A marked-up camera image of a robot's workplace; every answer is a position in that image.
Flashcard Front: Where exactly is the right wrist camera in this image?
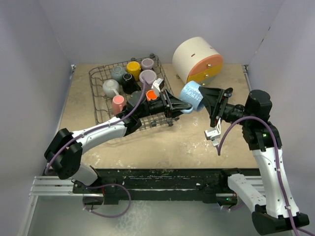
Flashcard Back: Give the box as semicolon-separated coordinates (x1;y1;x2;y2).
204;122;221;147

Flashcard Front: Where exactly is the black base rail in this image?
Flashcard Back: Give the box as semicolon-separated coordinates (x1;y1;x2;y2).
72;167;248;206

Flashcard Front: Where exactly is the purple mug black handle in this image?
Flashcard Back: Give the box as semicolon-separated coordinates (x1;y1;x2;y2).
140;58;155;70

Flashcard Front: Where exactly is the yellow mug black handle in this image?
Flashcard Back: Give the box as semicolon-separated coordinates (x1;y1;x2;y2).
126;61;141;81

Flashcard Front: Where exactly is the pink mug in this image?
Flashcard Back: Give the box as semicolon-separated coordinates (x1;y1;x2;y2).
112;95;126;115

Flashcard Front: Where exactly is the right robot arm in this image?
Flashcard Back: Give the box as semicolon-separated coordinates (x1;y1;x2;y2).
199;87;310;236

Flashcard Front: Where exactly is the orange mug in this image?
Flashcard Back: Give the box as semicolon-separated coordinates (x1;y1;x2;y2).
146;89;158;101

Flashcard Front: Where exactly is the light blue mug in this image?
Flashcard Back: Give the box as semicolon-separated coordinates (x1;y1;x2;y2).
180;81;204;114

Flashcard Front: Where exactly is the white mug black handle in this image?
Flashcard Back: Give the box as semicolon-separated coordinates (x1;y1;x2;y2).
122;73;141;94

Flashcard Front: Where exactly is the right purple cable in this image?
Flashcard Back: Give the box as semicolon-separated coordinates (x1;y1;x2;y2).
216;116;315;236

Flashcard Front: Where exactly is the grey wire dish rack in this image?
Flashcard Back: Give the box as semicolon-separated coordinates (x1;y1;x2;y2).
88;54;181;136

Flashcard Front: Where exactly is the lavender mug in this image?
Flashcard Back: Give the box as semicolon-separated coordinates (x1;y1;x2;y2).
139;70;158;91

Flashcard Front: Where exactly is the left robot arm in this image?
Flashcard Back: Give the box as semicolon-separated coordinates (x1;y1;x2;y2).
44;90;193;193

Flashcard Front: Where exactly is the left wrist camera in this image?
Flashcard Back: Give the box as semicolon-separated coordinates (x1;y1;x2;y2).
151;78;164;96

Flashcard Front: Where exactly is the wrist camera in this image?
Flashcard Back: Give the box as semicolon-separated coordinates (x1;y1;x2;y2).
204;122;221;147
151;78;164;96

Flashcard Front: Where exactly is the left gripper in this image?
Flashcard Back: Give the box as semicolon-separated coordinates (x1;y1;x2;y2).
136;88;190;119

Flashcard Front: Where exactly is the white round drawer cabinet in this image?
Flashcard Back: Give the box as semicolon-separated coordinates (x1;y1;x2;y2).
172;37;223;84

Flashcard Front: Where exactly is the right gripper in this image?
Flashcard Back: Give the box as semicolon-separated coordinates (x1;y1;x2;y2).
199;86;253;128

